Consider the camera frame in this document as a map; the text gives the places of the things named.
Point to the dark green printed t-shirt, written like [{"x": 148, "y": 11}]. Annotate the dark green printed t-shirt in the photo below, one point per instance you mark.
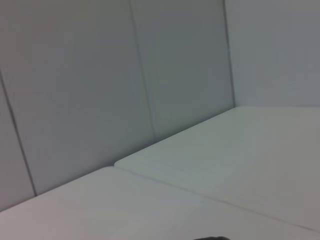
[{"x": 212, "y": 238}]

